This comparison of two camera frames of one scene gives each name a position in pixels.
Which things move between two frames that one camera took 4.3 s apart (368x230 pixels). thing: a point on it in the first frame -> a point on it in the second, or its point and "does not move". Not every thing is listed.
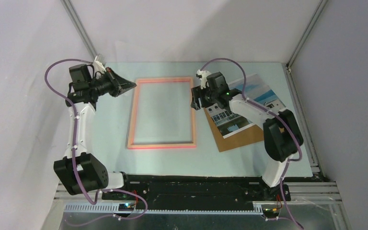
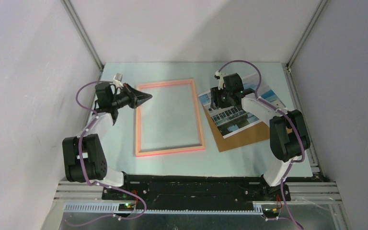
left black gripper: (119, 84) -> (136, 97)
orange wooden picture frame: (162, 113) -> (173, 150)
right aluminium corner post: (318, 11) does not move
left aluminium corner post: (73, 14) does not move
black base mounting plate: (190, 190) does not move
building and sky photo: (228, 122) does not move
